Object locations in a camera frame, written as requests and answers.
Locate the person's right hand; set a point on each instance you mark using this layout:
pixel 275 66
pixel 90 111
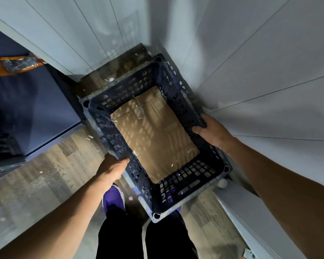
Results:
pixel 216 134

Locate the person's left hand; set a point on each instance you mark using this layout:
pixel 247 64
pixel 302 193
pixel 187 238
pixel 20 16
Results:
pixel 110 172

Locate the blue plastic crate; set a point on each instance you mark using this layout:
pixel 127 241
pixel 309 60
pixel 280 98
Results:
pixel 164 75

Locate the person's right forearm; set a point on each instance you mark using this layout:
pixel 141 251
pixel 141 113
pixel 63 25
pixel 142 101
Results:
pixel 291 196

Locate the person's left forearm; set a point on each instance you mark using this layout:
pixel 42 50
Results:
pixel 51 229

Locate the purple left shoe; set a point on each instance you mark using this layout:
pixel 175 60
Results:
pixel 114 198

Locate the purple shoe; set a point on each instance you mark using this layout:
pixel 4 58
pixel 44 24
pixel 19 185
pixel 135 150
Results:
pixel 114 198
pixel 178 209

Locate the brown cardboard liner sheet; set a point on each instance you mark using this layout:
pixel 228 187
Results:
pixel 154 134

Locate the black trousers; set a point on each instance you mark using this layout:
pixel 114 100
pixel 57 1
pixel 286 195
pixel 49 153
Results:
pixel 118 237

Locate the purple right shoe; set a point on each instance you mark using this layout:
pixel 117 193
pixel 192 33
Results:
pixel 178 209

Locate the dark blue metal shelf unit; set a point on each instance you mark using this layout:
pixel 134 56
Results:
pixel 29 105

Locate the orange clear packet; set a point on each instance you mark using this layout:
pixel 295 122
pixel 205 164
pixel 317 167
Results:
pixel 16 66

